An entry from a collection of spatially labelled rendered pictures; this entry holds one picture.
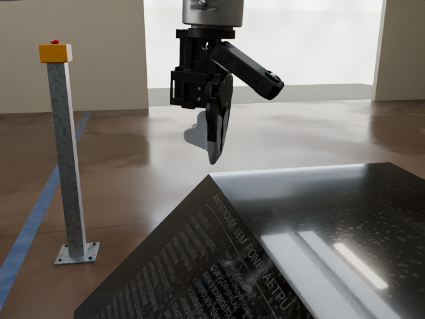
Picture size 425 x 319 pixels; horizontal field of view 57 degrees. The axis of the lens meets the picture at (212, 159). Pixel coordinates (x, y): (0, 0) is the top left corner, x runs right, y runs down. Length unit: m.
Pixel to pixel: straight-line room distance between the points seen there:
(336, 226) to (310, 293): 0.15
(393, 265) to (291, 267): 0.10
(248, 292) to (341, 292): 0.09
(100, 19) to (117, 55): 0.60
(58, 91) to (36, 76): 5.01
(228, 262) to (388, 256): 0.18
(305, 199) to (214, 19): 0.28
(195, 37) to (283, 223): 0.30
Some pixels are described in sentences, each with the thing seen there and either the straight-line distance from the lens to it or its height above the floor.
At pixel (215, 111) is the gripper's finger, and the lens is 0.58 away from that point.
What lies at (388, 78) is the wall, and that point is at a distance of 8.50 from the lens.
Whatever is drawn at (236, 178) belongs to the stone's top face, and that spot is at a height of 0.87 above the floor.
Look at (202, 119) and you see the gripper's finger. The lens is 0.61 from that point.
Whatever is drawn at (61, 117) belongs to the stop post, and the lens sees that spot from 1.99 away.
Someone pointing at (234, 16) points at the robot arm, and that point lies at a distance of 0.58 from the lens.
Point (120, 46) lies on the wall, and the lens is 6.83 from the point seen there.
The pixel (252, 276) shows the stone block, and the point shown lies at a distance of 0.43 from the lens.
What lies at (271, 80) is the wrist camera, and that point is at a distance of 0.57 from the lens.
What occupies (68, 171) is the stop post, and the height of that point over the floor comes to 0.48.
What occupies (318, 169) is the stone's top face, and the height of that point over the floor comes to 0.87.
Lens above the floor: 1.08
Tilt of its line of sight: 17 degrees down
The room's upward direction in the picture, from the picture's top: straight up
